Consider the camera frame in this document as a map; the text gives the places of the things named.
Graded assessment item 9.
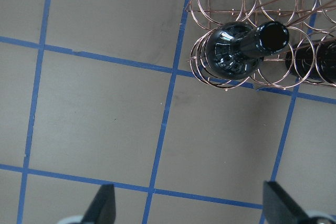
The dark wine bottle in basket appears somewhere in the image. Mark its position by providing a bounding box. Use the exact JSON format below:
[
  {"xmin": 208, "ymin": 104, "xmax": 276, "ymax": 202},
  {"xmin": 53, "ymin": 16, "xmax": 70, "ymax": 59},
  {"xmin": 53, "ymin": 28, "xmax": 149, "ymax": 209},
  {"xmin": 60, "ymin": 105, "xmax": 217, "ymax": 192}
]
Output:
[{"xmin": 204, "ymin": 21, "xmax": 289, "ymax": 80}]

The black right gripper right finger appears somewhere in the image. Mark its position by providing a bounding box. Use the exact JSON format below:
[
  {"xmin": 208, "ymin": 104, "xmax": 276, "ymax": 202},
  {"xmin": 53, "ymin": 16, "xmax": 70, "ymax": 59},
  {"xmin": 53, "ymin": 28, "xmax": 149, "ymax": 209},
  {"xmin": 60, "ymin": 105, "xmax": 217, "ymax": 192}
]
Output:
[{"xmin": 262, "ymin": 181, "xmax": 311, "ymax": 224}]

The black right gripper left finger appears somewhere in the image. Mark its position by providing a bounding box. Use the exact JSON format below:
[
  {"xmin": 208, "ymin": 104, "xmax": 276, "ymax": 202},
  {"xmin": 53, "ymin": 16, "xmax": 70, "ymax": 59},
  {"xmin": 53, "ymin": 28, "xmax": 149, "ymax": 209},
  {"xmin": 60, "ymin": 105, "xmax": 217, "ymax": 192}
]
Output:
[{"xmin": 82, "ymin": 184, "xmax": 116, "ymax": 223}]

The copper wire wine basket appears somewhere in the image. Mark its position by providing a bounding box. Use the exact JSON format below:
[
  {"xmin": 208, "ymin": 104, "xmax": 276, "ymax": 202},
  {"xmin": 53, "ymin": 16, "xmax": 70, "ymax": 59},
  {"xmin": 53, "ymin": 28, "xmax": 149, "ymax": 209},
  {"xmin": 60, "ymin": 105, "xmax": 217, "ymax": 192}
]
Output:
[{"xmin": 186, "ymin": 0, "xmax": 335, "ymax": 90}]

